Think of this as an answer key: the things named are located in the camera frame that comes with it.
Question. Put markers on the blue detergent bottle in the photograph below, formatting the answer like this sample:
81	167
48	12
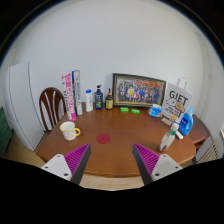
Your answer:
186	124

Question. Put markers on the blue tissue pack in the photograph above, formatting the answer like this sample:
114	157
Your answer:
155	111

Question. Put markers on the tall white and blue tube box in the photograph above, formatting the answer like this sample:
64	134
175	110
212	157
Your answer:
77	93

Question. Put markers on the white remote control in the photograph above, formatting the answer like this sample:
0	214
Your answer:
179	135

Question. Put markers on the amber pump bottle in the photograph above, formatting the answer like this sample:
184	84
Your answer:
109	102

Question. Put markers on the small green pack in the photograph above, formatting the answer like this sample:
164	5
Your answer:
135	111
124	109

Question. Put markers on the clear bottle with green label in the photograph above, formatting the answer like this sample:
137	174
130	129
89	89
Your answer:
167	138

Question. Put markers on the white refrigerator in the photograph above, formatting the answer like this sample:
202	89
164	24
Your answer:
21	103

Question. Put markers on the white bottle with blue cap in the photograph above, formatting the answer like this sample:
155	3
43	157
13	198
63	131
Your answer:
89	101

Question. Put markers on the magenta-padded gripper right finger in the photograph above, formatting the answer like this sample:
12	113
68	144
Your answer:
147	159

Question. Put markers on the white radiator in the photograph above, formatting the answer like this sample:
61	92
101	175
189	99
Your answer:
211	151

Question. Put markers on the colourful puzzle cube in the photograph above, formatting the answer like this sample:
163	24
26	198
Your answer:
174	117

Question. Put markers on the green crate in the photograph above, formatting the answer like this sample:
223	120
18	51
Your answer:
4	131

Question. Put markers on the small patterned snack pack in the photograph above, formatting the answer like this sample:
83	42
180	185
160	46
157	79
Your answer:
166	121

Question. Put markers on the flat round red coaster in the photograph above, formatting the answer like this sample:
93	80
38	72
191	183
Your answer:
103	138

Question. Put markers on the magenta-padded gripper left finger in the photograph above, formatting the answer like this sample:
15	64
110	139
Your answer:
77	159

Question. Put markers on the framed group photo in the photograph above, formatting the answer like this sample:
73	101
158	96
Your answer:
138	90

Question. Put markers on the white paper gift bag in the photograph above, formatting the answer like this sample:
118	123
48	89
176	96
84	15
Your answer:
176	101

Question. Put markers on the dark blue pump bottle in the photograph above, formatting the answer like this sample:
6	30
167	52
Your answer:
98	99

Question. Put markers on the tall pink tube box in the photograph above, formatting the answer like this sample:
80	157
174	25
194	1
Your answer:
69	96

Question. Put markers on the dark brown wooden chair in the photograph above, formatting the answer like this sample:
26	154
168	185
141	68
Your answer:
51	95

